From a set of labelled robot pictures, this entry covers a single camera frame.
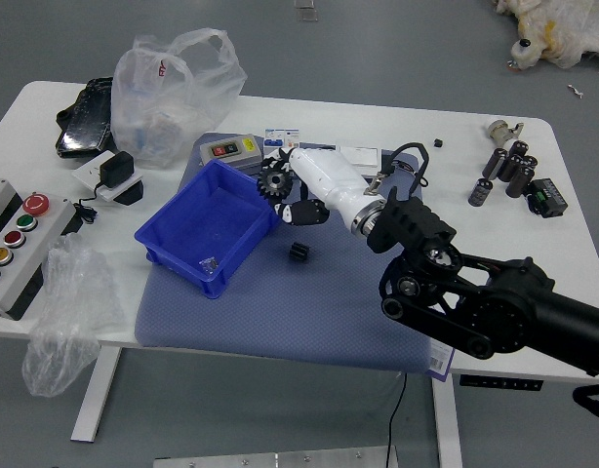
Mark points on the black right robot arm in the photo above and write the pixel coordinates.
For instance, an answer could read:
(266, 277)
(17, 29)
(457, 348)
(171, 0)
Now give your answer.
(499, 312)

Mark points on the white barcode mat tag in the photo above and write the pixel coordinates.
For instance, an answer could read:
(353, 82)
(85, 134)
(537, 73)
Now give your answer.
(441, 361)

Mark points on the small black gear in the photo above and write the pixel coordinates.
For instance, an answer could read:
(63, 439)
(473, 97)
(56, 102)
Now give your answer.
(298, 252)

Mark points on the black table control panel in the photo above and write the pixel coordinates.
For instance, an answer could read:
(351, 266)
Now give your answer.
(499, 383)

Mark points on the white wall switch panel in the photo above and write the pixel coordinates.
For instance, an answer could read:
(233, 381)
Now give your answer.
(360, 155)

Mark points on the beige metal connector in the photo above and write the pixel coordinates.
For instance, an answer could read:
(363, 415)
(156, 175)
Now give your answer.
(499, 131)

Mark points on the black plastic tray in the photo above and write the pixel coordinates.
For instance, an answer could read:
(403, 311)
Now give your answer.
(85, 122)

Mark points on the grey push-button switch box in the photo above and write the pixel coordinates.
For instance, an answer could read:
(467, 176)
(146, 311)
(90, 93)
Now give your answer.
(228, 150)

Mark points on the black power adapter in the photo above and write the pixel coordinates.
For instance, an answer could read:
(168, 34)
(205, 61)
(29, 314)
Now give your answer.
(116, 168)

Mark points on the black plug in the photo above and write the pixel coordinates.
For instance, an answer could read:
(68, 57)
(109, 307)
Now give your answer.
(386, 161)

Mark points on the clear floor fixture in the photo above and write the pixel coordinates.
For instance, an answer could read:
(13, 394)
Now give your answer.
(306, 11)

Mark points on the blue-grey fabric mat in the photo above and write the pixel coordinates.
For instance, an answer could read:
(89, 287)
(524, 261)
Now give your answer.
(299, 312)

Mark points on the plush toy in plastic wrap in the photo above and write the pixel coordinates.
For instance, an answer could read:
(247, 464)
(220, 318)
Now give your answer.
(558, 29)

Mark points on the white table leg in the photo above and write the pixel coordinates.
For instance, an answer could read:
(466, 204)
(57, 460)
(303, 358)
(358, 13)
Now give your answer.
(97, 395)
(448, 424)

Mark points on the black flat block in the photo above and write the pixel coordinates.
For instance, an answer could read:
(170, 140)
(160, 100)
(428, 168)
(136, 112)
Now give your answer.
(131, 194)

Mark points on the blue plastic box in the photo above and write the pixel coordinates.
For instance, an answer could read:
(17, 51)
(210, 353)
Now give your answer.
(207, 229)

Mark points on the black module with green terminals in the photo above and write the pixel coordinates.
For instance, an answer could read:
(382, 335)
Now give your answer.
(548, 197)

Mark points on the white socket plate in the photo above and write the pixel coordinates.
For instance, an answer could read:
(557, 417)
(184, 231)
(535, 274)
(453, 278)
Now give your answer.
(87, 170)

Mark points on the grey multi-button control box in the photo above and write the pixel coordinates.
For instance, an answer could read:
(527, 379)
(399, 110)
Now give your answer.
(21, 234)

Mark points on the big black gear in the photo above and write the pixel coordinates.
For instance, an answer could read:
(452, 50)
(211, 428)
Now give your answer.
(272, 183)

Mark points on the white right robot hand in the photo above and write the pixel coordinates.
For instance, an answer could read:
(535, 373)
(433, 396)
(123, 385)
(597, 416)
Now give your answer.
(324, 173)

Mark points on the black cylindrical capacitor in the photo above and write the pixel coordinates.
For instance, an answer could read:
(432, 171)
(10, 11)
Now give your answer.
(493, 163)
(531, 161)
(519, 183)
(480, 191)
(519, 147)
(511, 168)

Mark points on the small white paper scrap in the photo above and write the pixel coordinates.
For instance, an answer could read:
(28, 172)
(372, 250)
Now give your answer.
(575, 91)

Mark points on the white circuit breaker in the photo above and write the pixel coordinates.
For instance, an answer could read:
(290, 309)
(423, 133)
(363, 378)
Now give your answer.
(280, 137)

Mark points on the clear crumpled plastic bag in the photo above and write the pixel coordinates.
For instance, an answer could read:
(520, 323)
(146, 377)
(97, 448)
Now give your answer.
(65, 312)

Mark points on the translucent white plastic bag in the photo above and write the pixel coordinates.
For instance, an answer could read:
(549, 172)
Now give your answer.
(168, 107)

